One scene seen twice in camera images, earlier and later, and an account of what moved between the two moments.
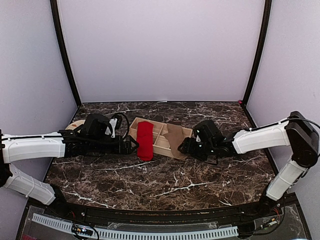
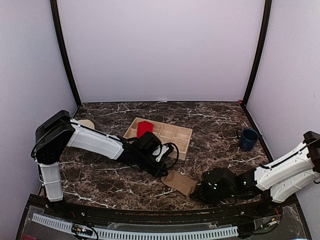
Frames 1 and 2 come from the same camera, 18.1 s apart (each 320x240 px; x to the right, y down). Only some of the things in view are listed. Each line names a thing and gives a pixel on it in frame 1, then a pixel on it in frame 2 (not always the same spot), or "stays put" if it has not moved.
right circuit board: (268, 224) stays put
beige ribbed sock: (175, 136) → (179, 182)
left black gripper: (127, 150) → (156, 171)
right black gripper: (188, 147) → (198, 193)
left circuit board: (82, 229) stays put
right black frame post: (260, 50) stays put
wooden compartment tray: (161, 142) stays put
